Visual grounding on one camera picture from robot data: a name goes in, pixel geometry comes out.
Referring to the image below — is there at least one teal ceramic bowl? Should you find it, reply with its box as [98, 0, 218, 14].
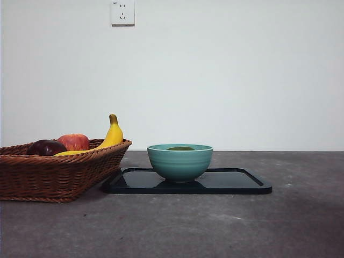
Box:
[147, 144, 214, 184]

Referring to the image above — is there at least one yellow banana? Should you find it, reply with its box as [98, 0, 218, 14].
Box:
[53, 113, 124, 156]

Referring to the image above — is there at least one dark rectangular tray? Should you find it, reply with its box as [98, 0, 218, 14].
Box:
[103, 167, 273, 195]

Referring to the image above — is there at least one red apple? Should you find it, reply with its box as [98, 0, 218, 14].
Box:
[56, 133, 90, 151]

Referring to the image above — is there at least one dark purple round fruit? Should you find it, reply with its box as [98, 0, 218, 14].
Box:
[26, 139, 68, 156]

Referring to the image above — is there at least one brown wicker basket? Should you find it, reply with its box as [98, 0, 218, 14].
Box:
[0, 139, 133, 203]

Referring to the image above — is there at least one white wall outlet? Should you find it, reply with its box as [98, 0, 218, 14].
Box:
[111, 0, 135, 26]

